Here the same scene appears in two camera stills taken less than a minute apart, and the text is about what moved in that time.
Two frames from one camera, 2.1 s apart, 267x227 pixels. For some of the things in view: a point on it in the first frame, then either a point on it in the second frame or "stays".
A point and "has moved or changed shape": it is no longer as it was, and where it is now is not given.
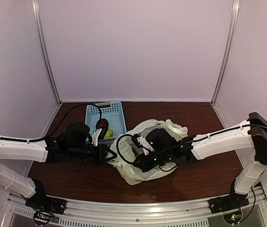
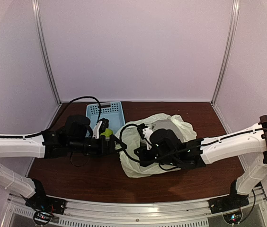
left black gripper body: (77, 152) to (79, 145)
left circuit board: (42, 217) stays
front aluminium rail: (88, 213) stays
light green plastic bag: (124, 149) has moved or changed shape
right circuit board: (233, 218) stays
